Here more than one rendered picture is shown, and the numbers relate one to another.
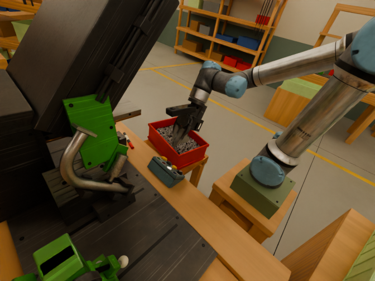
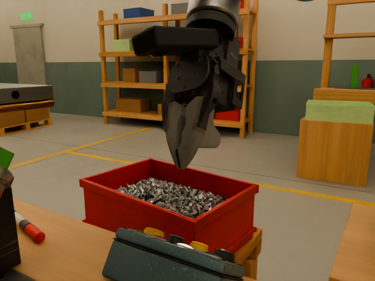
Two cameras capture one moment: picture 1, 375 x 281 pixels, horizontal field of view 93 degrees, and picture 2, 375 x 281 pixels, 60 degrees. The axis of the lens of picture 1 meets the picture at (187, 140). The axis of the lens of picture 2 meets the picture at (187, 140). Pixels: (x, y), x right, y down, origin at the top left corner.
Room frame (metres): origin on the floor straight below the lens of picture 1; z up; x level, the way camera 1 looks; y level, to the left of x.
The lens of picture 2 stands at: (0.19, 0.08, 1.16)
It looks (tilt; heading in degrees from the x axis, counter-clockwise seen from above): 13 degrees down; 355
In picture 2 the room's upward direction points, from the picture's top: straight up
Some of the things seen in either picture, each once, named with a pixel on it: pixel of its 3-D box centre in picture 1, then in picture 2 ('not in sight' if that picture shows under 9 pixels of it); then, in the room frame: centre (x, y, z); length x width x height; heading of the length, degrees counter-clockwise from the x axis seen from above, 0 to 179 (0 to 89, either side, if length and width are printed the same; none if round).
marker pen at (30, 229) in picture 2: (128, 140); (23, 223); (0.69, 0.30, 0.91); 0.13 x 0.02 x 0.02; 41
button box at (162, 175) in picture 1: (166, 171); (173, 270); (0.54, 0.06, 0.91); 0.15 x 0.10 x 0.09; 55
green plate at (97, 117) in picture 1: (91, 126); not in sight; (0.41, 0.29, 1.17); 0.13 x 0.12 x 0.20; 55
